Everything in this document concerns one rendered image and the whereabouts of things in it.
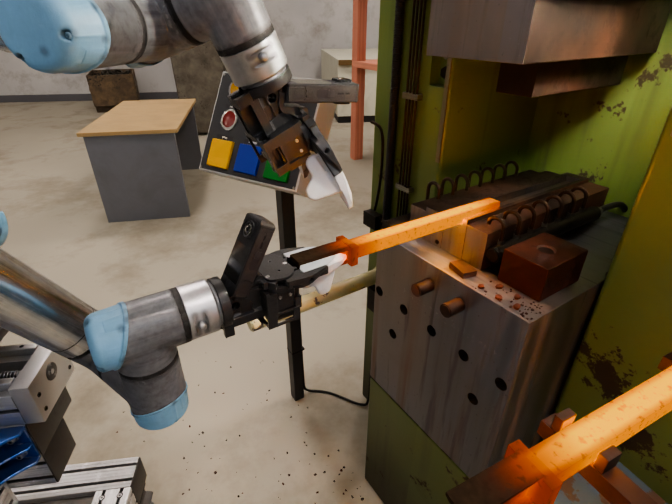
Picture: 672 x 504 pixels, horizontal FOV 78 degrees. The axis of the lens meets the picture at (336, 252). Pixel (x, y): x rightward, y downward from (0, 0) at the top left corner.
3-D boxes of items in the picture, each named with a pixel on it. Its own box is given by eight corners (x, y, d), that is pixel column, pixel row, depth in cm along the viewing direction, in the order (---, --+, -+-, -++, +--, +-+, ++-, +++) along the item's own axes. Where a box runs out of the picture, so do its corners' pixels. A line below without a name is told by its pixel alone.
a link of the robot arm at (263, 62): (261, 27, 54) (286, 29, 48) (276, 61, 57) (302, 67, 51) (212, 54, 53) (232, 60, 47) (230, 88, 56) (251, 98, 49)
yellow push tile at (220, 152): (225, 168, 110) (232, 141, 110) (205, 164, 114) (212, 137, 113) (230, 170, 112) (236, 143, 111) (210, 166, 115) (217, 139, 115)
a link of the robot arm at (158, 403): (158, 373, 66) (143, 319, 61) (203, 407, 61) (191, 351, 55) (110, 406, 61) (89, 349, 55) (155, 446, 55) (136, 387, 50)
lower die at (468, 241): (480, 270, 78) (488, 230, 74) (408, 230, 92) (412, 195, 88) (598, 218, 98) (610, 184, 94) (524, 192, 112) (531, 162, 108)
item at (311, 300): (253, 337, 109) (251, 321, 107) (246, 326, 113) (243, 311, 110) (383, 285, 130) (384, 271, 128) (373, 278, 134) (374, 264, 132)
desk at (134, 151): (206, 167, 421) (195, 98, 388) (193, 217, 316) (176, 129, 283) (140, 170, 411) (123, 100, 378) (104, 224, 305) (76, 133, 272)
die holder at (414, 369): (480, 490, 86) (529, 323, 64) (369, 375, 114) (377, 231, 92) (616, 378, 113) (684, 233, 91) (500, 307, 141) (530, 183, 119)
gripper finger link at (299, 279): (317, 265, 64) (265, 280, 61) (317, 255, 64) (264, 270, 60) (333, 279, 61) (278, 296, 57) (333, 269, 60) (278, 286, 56)
